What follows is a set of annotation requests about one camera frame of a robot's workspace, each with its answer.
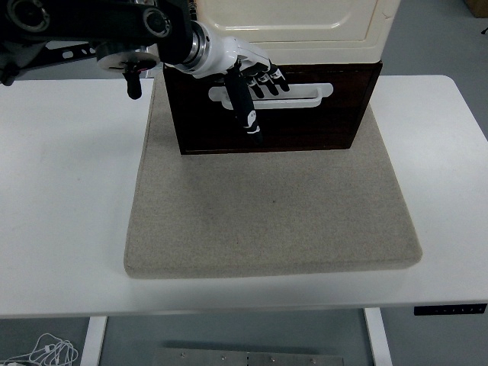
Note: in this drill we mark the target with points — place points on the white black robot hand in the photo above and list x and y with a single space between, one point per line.
225 57

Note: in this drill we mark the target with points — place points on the dark wooden drawer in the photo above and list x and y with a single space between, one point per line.
343 99

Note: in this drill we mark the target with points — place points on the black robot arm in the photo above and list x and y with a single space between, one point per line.
95 23

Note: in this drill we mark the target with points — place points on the cream cabinet door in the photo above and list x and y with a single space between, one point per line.
289 15

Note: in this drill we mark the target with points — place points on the dark wooden drawer case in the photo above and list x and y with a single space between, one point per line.
305 133

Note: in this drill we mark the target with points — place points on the beige fabric mat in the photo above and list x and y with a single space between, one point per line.
267 213

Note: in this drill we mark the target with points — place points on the cardboard box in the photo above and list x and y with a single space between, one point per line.
478 7

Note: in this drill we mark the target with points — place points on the white table leg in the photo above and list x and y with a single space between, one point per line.
93 339
379 339

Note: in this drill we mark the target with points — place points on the black table control panel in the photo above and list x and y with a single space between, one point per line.
450 309

